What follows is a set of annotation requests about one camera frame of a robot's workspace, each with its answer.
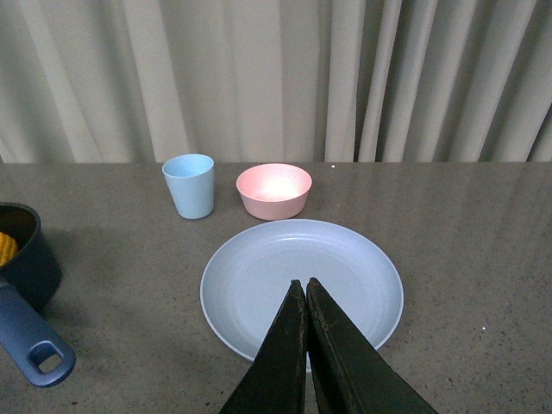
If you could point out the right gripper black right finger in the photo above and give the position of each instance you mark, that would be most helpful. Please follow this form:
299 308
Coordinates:
349 375

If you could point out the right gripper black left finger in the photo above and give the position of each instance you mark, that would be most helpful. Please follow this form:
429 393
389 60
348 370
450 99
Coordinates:
275 382

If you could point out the yellow corn cob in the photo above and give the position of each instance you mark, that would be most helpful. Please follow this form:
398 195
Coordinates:
8 248

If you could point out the light blue plate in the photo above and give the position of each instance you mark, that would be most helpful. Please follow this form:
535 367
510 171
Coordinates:
247 278

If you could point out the pink plastic bowl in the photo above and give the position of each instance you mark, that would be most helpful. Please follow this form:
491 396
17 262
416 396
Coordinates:
274 191

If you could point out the light blue plastic cup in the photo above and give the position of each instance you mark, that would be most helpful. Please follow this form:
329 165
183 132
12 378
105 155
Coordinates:
190 180

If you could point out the dark blue saucepan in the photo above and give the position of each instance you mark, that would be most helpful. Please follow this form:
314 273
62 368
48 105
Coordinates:
29 279

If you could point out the white curtain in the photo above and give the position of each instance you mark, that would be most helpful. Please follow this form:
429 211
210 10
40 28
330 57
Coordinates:
390 81

